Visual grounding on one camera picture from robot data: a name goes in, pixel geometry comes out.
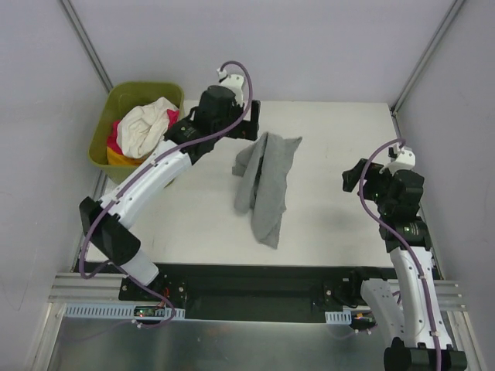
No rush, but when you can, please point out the grey t shirt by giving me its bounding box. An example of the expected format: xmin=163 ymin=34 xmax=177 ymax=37
xmin=232 ymin=132 xmax=302 ymax=250

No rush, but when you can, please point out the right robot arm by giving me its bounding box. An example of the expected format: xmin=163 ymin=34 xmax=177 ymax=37
xmin=343 ymin=158 xmax=468 ymax=370

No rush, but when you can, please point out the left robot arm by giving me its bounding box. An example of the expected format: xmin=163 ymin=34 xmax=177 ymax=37
xmin=79 ymin=85 xmax=261 ymax=301

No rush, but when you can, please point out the pink t shirt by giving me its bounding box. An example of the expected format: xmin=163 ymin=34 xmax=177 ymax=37
xmin=107 ymin=111 xmax=179 ymax=154

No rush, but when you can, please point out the white t shirt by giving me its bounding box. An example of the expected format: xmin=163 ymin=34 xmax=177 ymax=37
xmin=117 ymin=97 xmax=177 ymax=158

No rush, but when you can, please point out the green plastic bin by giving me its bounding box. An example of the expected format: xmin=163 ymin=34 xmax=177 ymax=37
xmin=87 ymin=81 xmax=184 ymax=184

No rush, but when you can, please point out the yellow t shirt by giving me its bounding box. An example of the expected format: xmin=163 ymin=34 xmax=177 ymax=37
xmin=106 ymin=147 xmax=147 ymax=166

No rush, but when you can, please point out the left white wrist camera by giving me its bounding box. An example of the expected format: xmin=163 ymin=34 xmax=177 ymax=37
xmin=217 ymin=68 xmax=245 ymax=107

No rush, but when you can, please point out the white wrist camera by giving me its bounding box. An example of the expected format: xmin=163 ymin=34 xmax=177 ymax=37
xmin=379 ymin=144 xmax=416 ymax=175
xmin=217 ymin=68 xmax=245 ymax=107

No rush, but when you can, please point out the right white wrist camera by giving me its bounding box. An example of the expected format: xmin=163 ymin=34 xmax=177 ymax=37
xmin=379 ymin=144 xmax=416 ymax=175

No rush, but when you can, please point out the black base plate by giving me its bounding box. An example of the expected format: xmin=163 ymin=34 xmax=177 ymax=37
xmin=118 ymin=263 xmax=444 ymax=322

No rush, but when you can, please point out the right slotted cable duct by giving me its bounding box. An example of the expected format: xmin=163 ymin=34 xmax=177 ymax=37
xmin=325 ymin=310 xmax=352 ymax=325

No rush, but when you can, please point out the slotted cable duct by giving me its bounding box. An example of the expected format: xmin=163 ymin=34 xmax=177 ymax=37
xmin=325 ymin=310 xmax=352 ymax=325
xmin=65 ymin=304 xmax=186 ymax=321

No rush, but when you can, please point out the left aluminium frame post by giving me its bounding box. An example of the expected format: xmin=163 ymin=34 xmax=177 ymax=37
xmin=59 ymin=0 xmax=114 ymax=93

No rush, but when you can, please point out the aluminium frame post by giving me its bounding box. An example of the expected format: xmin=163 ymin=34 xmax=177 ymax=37
xmin=390 ymin=0 xmax=466 ymax=117
xmin=59 ymin=0 xmax=114 ymax=93

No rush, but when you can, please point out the right aluminium frame post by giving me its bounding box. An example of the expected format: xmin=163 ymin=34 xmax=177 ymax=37
xmin=390 ymin=0 xmax=466 ymax=117

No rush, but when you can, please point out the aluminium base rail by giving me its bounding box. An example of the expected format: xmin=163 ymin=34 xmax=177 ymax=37
xmin=48 ymin=273 xmax=123 ymax=304

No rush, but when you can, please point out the left slotted cable duct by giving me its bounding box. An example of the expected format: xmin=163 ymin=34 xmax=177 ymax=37
xmin=65 ymin=304 xmax=186 ymax=321

